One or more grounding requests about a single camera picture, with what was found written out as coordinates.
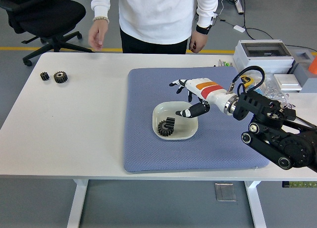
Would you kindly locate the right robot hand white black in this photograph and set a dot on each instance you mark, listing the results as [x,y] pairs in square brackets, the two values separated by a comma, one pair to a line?
[208,89]

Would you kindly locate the person's right hand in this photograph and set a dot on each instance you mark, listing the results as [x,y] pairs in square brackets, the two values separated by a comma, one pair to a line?
[96,36]

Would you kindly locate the person's left hand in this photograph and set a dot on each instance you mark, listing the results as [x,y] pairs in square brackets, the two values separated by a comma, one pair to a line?
[198,42]

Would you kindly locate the small black gear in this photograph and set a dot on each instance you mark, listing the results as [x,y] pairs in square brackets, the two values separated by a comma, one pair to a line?
[44,76]
[170,120]

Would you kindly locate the large black gear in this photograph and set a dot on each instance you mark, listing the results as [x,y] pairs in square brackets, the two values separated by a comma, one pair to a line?
[164,130]
[60,77]

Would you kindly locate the person's left forearm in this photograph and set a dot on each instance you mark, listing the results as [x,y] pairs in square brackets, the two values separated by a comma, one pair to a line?
[206,8]

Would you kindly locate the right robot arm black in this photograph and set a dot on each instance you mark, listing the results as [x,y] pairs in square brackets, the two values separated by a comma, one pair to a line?
[250,104]

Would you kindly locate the person's right forearm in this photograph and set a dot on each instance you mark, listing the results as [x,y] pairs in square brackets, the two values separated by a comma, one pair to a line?
[100,5]

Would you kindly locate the black wristwatch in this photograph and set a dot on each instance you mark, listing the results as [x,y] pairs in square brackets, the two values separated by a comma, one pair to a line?
[204,29]

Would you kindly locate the white marker pen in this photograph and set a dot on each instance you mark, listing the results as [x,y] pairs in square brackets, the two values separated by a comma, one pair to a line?
[219,63]

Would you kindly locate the green marker pen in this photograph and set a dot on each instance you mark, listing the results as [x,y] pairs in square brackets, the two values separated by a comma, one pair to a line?
[226,63]

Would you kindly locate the white power adapter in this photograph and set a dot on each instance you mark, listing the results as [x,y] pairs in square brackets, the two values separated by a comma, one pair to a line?
[239,28]

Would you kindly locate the white square dish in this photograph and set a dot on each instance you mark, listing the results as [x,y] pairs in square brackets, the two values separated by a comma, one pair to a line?
[185,129]

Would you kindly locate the person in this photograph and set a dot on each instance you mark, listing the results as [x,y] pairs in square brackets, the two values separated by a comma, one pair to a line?
[156,15]

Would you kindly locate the black office chair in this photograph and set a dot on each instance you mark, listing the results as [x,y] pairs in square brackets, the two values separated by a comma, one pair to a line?
[49,13]

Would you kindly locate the white background desk leg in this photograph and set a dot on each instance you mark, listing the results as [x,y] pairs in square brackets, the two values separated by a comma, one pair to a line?
[239,4]

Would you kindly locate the clear bag of components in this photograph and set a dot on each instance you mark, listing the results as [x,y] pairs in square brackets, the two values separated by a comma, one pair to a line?
[272,88]

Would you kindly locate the blue-grey quilted mat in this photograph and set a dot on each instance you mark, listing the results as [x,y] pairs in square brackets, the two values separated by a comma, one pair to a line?
[173,158]

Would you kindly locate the grey block with recess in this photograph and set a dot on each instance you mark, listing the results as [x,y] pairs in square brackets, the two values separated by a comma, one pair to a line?
[307,83]

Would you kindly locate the metal floor plate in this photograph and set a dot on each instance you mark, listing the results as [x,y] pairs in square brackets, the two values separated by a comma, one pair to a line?
[225,192]

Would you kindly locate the black probe tool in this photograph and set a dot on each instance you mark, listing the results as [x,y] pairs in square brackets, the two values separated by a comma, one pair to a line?
[307,122]

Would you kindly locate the orange cone-shaped piece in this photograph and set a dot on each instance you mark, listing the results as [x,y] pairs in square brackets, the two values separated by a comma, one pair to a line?
[313,66]

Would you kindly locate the white table leg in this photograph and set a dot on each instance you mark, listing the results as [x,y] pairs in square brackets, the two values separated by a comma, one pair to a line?
[256,205]
[78,203]

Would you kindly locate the green terminal strip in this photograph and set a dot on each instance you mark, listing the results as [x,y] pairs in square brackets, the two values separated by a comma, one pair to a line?
[301,184]

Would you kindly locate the grey electrical enclosure box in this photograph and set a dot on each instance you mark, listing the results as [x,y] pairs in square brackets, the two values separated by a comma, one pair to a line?
[262,59]

